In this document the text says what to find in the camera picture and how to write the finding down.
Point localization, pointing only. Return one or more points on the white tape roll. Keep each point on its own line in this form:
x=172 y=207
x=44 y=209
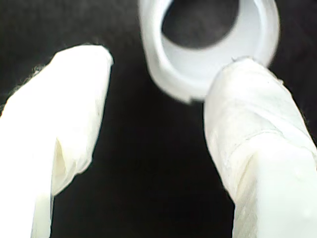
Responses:
x=153 y=62

